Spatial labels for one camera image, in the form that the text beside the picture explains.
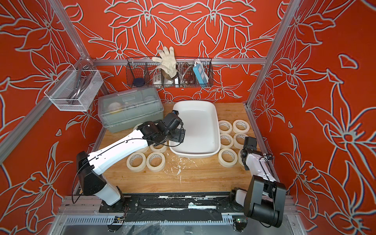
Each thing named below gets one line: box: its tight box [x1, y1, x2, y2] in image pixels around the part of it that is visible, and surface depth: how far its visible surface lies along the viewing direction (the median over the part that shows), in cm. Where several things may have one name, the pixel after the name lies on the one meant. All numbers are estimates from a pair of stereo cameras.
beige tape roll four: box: [233, 132, 249, 150], surface depth 96 cm
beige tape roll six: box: [217, 147, 238, 168], surface depth 89 cm
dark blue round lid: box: [133, 77, 145, 88], surface depth 102 cm
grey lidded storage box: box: [97, 87, 165, 134], surface depth 97 cm
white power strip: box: [152, 73, 163, 85], surface depth 96 cm
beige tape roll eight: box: [149, 142, 168, 154], surface depth 91 cm
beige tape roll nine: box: [145, 151, 166, 173], surface depth 88 cm
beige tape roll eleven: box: [218, 119, 233, 135], surface depth 106 cm
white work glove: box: [151, 46, 178, 79], surface depth 90 cm
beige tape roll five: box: [220, 133, 235, 149], surface depth 97 cm
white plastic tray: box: [168, 100, 221, 159], surface depth 105 cm
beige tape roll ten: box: [232, 119, 251, 134], surface depth 105 cm
